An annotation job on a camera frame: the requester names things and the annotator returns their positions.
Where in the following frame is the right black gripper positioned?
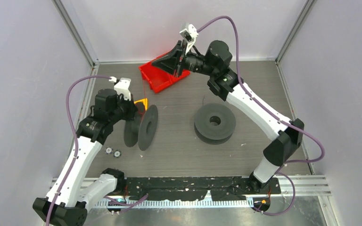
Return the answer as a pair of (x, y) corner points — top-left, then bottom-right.
(152, 40), (217, 78)

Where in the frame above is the thin red wire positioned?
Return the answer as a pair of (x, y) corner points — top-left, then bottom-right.
(139, 73), (178, 117)

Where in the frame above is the grey spool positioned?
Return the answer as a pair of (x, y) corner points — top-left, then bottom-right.
(194, 103), (236, 145)
(123, 102), (158, 151)

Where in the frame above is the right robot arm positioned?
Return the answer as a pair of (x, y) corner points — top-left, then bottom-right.
(152, 40), (304, 193)

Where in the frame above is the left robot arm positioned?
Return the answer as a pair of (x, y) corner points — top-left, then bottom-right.
(33, 88), (138, 226)

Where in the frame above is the right red bin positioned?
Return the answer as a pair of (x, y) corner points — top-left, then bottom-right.
(152, 51), (189, 80)

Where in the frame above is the red bin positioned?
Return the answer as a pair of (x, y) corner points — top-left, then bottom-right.
(139, 61), (173, 94)
(152, 51), (189, 80)

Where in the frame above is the yellow triangular plastic piece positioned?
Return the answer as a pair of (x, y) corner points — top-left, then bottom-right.
(134, 98), (148, 111)

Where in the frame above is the left red bin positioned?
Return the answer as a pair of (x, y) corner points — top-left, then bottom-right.
(139, 61), (173, 94)

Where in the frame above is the small round connector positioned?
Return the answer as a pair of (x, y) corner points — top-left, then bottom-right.
(113, 150), (122, 158)
(105, 147), (113, 154)

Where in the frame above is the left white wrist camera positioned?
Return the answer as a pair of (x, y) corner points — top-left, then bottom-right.
(109, 76), (132, 101)

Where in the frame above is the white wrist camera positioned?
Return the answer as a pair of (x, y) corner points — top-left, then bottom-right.
(179, 23), (198, 53)
(109, 76), (132, 101)

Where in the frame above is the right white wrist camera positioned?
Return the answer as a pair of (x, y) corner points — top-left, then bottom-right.
(179, 23), (198, 53)

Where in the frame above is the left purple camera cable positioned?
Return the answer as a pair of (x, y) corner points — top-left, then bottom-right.
(45, 75), (111, 226)

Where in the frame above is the purple camera cable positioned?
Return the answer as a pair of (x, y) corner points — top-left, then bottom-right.
(45, 75), (111, 226)
(197, 16), (326, 217)

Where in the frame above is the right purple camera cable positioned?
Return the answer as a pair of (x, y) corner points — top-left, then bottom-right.
(197, 16), (326, 217)

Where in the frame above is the grey slotted cable duct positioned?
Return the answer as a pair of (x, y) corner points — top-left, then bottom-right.
(87, 199), (256, 209)

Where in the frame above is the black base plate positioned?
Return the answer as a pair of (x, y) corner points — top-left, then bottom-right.
(121, 176), (281, 201)

